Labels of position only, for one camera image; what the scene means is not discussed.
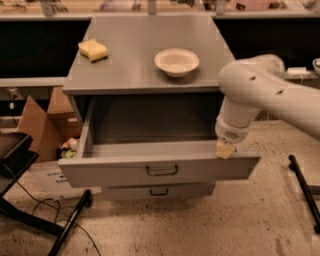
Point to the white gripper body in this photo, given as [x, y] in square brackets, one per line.
[230, 133]

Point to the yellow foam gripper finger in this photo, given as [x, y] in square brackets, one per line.
[224, 149]

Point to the grey metal drawer cabinet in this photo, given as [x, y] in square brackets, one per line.
[129, 69]

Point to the grey bottom drawer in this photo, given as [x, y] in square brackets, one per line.
[159, 192]

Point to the white bowl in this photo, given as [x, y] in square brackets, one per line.
[176, 62]

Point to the black stand leg right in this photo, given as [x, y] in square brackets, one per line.
[294, 166]

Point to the grey top drawer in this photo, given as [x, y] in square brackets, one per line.
[146, 140]

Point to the colourful items in box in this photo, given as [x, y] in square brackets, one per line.
[68, 149]

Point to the black stand left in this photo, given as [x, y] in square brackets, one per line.
[15, 159]

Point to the brown cardboard box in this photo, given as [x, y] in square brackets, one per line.
[50, 129]

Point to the yellow sponge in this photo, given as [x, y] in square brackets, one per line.
[93, 50]

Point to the grey drawer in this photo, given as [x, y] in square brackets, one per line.
[146, 140]
[159, 192]

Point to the white power adapters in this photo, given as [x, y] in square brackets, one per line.
[297, 71]

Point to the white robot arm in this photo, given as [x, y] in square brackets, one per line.
[253, 85]

